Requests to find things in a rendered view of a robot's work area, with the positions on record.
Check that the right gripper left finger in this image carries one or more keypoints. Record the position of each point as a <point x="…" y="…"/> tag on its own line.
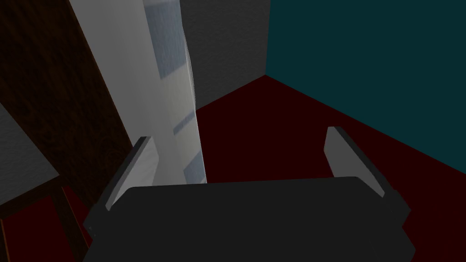
<point x="140" y="165"/>

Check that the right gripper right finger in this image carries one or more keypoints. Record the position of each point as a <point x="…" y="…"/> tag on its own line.
<point x="344" y="160"/>

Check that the white tall cabinet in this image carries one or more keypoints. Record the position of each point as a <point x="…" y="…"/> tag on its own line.
<point x="127" y="72"/>

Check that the dark brown wooden table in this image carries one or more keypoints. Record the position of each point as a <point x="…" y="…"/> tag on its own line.
<point x="54" y="72"/>

